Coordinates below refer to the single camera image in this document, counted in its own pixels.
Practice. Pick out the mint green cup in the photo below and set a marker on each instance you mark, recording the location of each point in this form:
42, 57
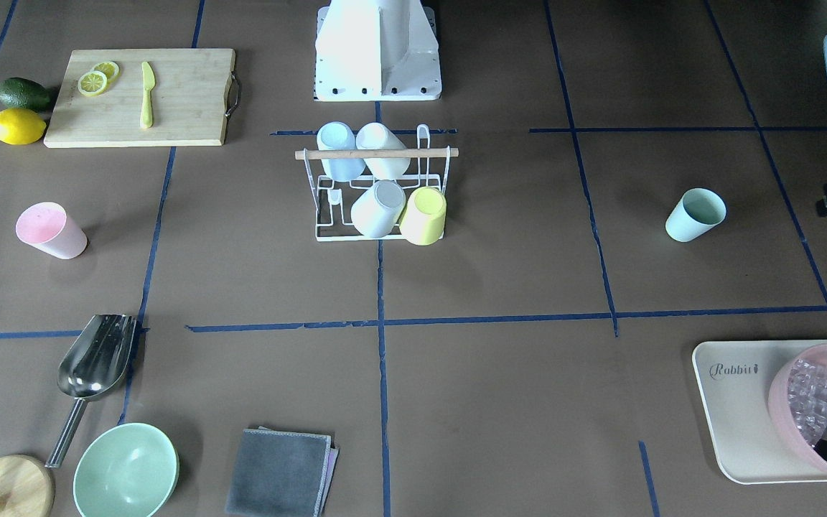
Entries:
698, 211

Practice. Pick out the pink cup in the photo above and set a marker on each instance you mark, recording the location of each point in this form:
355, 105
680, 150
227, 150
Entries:
47, 227

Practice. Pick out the yellow cup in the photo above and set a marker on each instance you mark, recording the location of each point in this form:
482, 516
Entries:
423, 220

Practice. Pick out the grey cup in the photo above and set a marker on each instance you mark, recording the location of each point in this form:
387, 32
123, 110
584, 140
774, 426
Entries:
377, 210

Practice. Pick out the cream white cup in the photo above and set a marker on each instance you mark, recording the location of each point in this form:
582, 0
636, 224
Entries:
376, 136

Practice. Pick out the light blue cup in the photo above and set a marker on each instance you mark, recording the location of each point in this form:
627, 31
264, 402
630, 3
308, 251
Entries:
338, 136

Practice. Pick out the grey folded cloth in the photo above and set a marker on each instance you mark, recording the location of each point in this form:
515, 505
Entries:
280, 473

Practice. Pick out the bamboo cutting board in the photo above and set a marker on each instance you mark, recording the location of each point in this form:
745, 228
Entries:
191, 100

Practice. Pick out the yellow plastic knife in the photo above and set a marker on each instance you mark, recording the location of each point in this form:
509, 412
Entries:
148, 85

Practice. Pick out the stainless steel scoop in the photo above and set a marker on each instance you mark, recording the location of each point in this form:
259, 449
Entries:
94, 365

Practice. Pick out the beige serving tray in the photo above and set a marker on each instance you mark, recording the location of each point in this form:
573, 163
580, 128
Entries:
735, 383

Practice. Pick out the mint green bowl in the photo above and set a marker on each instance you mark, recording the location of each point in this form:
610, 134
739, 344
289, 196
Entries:
130, 470

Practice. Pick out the lemon slice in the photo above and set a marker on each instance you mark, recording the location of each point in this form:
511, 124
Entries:
93, 83
110, 69

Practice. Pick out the pink bowl with ice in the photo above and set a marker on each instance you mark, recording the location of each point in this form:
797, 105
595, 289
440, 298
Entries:
797, 405

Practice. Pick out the whole yellow lemon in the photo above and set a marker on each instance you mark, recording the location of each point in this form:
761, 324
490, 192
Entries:
21, 126

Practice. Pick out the green avocado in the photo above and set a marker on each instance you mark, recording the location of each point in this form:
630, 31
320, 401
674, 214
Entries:
24, 93

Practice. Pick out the wooden mug tree stand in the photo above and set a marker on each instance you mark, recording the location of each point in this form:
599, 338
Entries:
26, 487

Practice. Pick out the white wire cup rack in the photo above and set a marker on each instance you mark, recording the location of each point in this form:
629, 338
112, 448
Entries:
332, 200

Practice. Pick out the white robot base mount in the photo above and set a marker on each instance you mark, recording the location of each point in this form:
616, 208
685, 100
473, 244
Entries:
376, 51

